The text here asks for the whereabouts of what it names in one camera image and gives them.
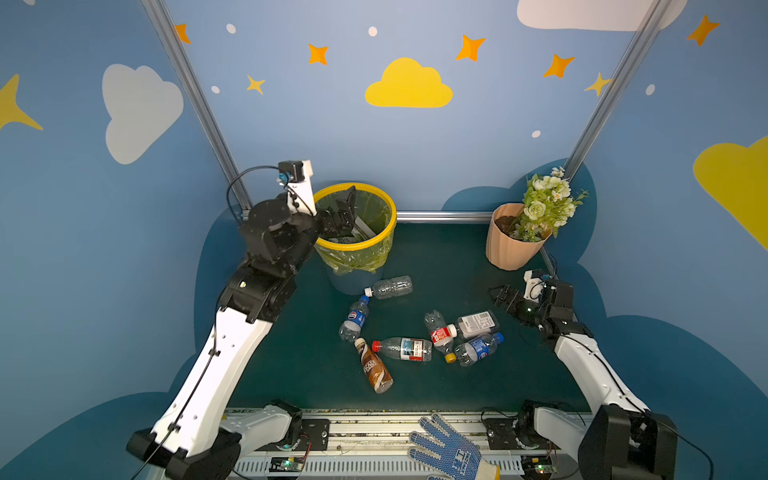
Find right aluminium frame post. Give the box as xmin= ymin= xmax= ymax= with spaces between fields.
xmin=564 ymin=0 xmax=673 ymax=180

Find blue dotted work glove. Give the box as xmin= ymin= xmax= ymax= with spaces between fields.
xmin=407 ymin=413 xmax=501 ymax=480

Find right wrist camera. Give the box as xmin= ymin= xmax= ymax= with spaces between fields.
xmin=523 ymin=269 xmax=549 ymax=303

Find aluminium back frame rail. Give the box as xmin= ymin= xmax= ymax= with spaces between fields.
xmin=395 ymin=211 xmax=492 ymax=224

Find clear crushed white cap bottle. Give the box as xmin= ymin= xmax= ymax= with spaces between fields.
xmin=364 ymin=275 xmax=413 ymax=300

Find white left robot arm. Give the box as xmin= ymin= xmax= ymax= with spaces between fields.
xmin=126 ymin=187 xmax=356 ymax=479

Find blue cap pepsi bottle right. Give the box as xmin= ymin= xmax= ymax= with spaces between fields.
xmin=454 ymin=332 xmax=505 ymax=367

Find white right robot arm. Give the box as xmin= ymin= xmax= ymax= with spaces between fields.
xmin=489 ymin=277 xmax=678 ymax=479

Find pink ribbed flower pot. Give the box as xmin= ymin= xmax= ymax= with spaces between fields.
xmin=485 ymin=203 xmax=551 ymax=271

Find aluminium frame post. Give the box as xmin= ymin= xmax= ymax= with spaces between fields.
xmin=141 ymin=0 xmax=252 ymax=222
xmin=564 ymin=0 xmax=673 ymax=180

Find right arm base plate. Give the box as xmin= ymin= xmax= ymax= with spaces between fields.
xmin=480 ymin=407 xmax=553 ymax=450

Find red cap water bottle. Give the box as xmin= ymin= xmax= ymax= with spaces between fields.
xmin=372 ymin=337 xmax=432 ymax=362

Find brown coffee drink bottle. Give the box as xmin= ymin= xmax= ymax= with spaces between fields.
xmin=354 ymin=337 xmax=394 ymax=394

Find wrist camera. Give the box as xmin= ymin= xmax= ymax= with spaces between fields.
xmin=523 ymin=269 xmax=549 ymax=303
xmin=278 ymin=160 xmax=317 ymax=216

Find white green artificial flowers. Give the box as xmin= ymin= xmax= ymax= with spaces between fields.
xmin=512 ymin=167 xmax=589 ymax=243

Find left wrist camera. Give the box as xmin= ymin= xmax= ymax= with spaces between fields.
xmin=278 ymin=160 xmax=317 ymax=216

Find left aluminium frame post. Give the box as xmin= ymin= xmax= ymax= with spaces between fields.
xmin=141 ymin=0 xmax=252 ymax=222

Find white label square bottle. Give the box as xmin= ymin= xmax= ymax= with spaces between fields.
xmin=447 ymin=311 xmax=500 ymax=341

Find yellow rim waste bin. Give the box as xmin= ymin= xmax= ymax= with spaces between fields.
xmin=313 ymin=182 xmax=397 ymax=295

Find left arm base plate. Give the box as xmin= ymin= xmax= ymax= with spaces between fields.
xmin=277 ymin=418 xmax=330 ymax=451

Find yellow cap red label bottle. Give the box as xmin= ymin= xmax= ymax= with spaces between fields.
xmin=424 ymin=310 xmax=457 ymax=364

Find blue label pepsi bottle left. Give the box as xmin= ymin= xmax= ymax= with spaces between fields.
xmin=339 ymin=295 xmax=370 ymax=343

